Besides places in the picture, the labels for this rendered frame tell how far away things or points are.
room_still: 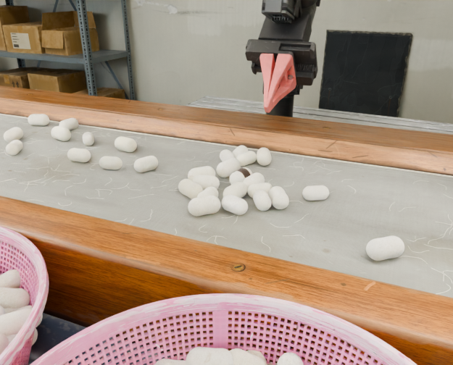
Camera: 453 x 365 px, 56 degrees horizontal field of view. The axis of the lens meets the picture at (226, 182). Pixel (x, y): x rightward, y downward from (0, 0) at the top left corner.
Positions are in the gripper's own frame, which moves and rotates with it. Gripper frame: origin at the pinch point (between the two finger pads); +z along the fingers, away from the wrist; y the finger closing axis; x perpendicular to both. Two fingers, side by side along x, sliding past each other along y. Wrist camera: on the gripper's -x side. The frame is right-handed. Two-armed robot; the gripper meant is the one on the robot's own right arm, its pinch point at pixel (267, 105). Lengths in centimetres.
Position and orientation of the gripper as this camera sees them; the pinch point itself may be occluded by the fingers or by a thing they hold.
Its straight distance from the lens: 62.3
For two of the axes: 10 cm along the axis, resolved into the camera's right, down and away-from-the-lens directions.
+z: -2.9, 8.8, -3.7
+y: 9.3, 1.6, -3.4
